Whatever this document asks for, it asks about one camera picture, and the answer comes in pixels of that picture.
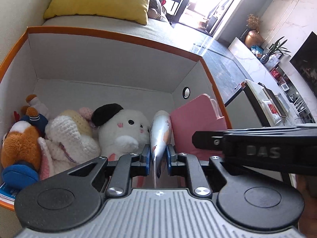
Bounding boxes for white top coffee table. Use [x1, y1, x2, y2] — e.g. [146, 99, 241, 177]
[224, 79, 296, 130]

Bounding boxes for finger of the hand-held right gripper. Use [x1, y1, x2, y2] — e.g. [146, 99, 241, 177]
[192, 130, 227, 152]

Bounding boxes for blue gift bag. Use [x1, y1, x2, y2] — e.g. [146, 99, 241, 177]
[251, 45, 263, 58]

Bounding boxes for copper vase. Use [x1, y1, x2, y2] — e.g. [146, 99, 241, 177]
[245, 30, 264, 49]

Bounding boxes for blue cover book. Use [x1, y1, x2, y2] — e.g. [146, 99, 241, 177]
[0, 182, 21, 202]

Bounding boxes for beige fabric sofa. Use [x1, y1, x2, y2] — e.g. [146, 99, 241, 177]
[0, 0, 207, 231]

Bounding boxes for white marble television counter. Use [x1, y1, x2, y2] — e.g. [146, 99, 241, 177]
[228, 37, 317, 125]

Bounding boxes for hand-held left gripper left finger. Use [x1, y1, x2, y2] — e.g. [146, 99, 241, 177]
[53, 145, 151, 199]

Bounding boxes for silver koi fish toy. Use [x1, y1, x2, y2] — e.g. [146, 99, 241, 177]
[150, 110, 173, 188]

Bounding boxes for red gift boxes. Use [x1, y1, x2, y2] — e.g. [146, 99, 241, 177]
[270, 68, 285, 84]

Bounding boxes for white plush toy black ear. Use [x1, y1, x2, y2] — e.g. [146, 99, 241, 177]
[93, 103, 152, 164]

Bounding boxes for green potted plant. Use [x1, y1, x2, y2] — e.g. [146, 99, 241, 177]
[267, 37, 292, 58]

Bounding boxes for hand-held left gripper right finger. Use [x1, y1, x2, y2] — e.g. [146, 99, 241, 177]
[166, 144, 248, 199]

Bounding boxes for red printed packet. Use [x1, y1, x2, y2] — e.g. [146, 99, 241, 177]
[267, 103, 282, 124]

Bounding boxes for black metal tray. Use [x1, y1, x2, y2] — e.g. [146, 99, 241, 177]
[263, 87, 291, 119]

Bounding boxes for brown bear plush blue hat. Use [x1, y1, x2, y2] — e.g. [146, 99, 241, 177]
[1, 94, 50, 190]

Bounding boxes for beige plush toy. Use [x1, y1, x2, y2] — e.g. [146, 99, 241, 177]
[147, 6, 169, 22]

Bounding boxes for dried flower bunch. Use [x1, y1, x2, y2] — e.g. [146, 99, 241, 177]
[246, 13, 263, 32]

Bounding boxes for orange-rimmed white storage box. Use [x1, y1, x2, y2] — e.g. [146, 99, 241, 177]
[0, 26, 233, 212]

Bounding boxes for white crochet bunny pink ears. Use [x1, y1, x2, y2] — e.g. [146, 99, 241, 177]
[37, 107, 102, 179]

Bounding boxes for black flat television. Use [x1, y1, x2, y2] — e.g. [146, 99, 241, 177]
[289, 31, 317, 90]

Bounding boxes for black desk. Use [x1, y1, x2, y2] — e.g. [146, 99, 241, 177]
[166, 0, 197, 23]

